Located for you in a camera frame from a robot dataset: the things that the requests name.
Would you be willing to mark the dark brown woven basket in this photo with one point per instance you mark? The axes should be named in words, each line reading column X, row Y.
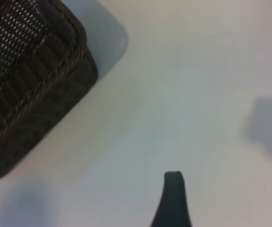
column 32, row 94

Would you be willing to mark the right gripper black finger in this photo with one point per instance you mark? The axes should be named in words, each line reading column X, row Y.
column 173, row 203

